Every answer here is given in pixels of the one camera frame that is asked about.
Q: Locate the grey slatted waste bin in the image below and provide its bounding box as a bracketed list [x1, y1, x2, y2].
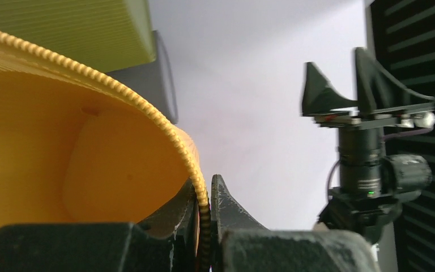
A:
[107, 31, 178, 124]

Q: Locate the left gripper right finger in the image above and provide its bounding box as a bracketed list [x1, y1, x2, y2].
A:
[210, 175, 379, 272]

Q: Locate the yellow slatted bin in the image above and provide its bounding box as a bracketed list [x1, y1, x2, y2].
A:
[0, 31, 211, 271]

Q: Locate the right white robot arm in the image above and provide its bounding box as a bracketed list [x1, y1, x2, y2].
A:
[301, 48, 435, 244]

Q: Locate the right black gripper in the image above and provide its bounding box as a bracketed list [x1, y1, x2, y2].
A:
[301, 48, 435, 196]

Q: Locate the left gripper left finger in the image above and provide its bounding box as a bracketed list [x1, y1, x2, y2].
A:
[0, 181, 198, 271]

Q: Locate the olive green slatted bin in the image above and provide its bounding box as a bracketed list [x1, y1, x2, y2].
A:
[0, 0, 156, 73]

